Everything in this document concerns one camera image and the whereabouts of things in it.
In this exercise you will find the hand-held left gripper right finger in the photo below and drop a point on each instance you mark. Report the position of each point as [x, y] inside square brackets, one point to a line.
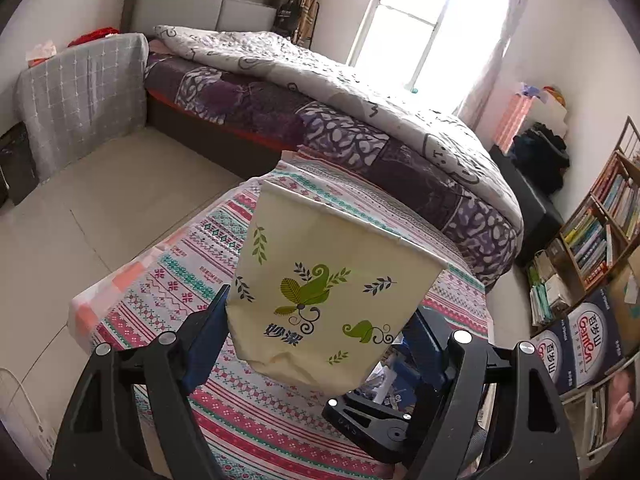
[427, 350]

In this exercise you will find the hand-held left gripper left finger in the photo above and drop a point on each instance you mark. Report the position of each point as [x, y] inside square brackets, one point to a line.
[207, 345]

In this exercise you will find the cream paper cup green print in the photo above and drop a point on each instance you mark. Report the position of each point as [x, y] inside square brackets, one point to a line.
[320, 260]

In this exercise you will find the patterned striped tablecloth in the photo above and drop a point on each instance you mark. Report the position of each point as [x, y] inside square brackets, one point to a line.
[200, 260]

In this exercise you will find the blue water carton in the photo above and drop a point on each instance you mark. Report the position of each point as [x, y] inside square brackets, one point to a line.
[595, 335]
[552, 360]

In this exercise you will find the stack of books on floor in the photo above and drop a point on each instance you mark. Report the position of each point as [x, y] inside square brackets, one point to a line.
[547, 290]

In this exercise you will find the black ottoman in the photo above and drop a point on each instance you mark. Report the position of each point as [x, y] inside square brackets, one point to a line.
[535, 215]

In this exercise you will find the white floor appliance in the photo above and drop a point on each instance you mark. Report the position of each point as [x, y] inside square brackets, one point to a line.
[25, 420]

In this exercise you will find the brown cardboard box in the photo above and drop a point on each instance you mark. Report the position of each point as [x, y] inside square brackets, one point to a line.
[627, 285]

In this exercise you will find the wooden bookshelf with books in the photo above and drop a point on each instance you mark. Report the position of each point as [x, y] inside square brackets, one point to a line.
[600, 220]

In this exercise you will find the pile of dark clothes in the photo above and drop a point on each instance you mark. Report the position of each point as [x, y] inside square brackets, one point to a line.
[542, 155]

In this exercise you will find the pink patterned box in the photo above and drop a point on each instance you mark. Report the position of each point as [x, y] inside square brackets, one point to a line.
[512, 120]

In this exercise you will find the bed with grey quilt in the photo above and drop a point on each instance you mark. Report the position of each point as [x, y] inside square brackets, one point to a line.
[260, 105]

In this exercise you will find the black floor item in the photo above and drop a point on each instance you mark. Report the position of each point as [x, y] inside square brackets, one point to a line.
[17, 165]

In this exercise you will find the white grey printed quilt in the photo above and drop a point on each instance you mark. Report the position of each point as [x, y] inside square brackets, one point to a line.
[350, 85]

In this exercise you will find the colourful toys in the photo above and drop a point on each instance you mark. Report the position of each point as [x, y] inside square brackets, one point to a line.
[542, 94]

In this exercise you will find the white sheer curtain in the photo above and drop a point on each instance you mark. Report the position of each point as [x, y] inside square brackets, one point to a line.
[500, 60]

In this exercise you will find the window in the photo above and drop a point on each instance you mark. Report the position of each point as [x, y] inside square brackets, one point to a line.
[425, 25]

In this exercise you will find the red cloth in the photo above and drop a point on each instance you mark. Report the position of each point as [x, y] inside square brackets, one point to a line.
[92, 37]

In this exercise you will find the pink tissue box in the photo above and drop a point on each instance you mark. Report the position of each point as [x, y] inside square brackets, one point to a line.
[42, 52]

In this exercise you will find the dark bed with grey headboard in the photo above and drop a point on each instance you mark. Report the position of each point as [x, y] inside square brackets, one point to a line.
[175, 10]

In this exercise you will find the black hanging bag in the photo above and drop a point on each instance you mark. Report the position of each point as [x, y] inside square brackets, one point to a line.
[289, 15]

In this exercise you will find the plaid hanging garment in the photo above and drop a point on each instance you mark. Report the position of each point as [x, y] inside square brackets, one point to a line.
[312, 0]

